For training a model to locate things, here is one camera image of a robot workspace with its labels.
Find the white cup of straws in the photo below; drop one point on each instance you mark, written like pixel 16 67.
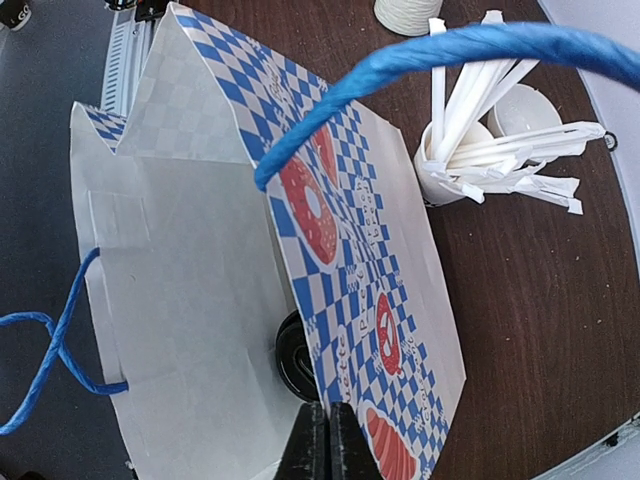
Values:
pixel 458 157

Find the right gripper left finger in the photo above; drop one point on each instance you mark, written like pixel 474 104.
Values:
pixel 306 455

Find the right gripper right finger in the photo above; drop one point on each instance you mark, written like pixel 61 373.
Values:
pixel 350 455

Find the white ceramic bowl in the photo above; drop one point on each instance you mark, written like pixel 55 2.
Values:
pixel 522 109

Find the stack of paper cups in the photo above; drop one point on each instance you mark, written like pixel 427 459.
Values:
pixel 14 14

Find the cream ribbed ceramic mug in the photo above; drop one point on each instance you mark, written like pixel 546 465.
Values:
pixel 407 17

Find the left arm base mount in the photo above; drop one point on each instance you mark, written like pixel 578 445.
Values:
pixel 145 10

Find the checkered paper takeout bag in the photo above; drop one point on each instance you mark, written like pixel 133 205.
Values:
pixel 153 258

